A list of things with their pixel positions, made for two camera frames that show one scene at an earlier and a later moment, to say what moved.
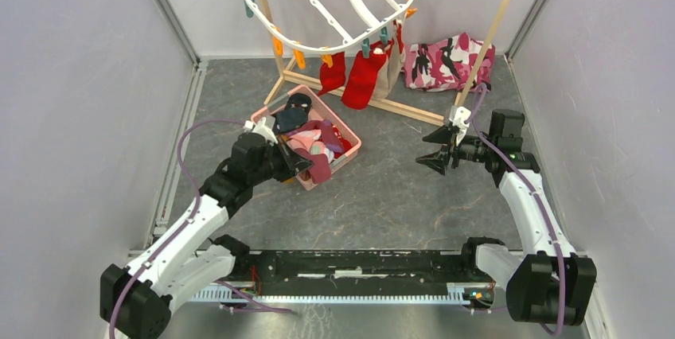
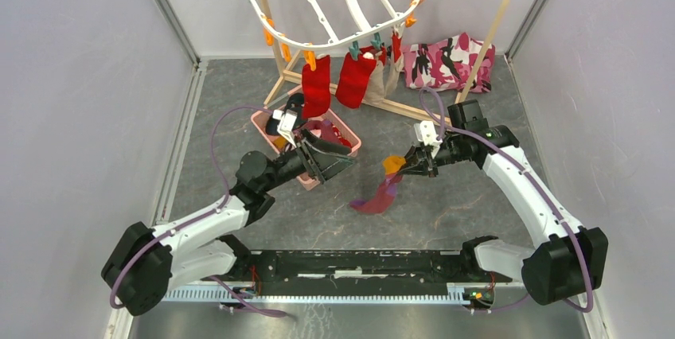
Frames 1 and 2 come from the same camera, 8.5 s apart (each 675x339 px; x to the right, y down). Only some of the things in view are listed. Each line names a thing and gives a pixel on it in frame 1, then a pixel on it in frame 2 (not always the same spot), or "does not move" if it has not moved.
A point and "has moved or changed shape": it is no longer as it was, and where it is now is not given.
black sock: [294, 114] does not move
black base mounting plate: [358, 273] does not move
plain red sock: [334, 76] → [316, 87]
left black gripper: [293, 162] → [320, 165]
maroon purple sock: [320, 169] has moved or changed shape
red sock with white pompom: [357, 91] has moved or changed shape
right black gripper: [437, 161] → [419, 167]
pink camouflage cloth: [446, 64] does not move
